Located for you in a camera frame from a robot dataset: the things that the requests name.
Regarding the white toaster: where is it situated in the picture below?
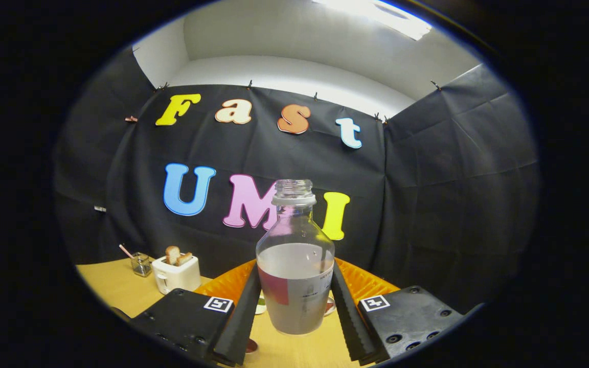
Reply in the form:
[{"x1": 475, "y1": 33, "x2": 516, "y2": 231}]
[{"x1": 151, "y1": 255, "x2": 202, "y2": 295}]

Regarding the wooden table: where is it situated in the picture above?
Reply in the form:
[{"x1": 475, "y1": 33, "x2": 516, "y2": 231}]
[{"x1": 76, "y1": 257, "x2": 377, "y2": 368}]

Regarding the clear juice bottle pink label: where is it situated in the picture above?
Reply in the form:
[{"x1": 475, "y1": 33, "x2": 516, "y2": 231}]
[{"x1": 256, "y1": 179, "x2": 336, "y2": 335}]

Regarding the black backdrop cloth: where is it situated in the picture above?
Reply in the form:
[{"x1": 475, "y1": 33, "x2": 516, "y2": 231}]
[{"x1": 53, "y1": 46, "x2": 539, "y2": 312}]

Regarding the small glass jar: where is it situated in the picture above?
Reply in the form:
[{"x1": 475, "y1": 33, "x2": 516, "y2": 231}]
[{"x1": 131, "y1": 253, "x2": 153, "y2": 277}]

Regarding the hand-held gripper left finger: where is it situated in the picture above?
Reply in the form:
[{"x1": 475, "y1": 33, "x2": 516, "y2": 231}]
[{"x1": 130, "y1": 259, "x2": 263, "y2": 366}]

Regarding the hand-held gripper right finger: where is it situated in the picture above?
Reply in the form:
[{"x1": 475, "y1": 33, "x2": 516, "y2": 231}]
[{"x1": 330, "y1": 258, "x2": 465, "y2": 364}]

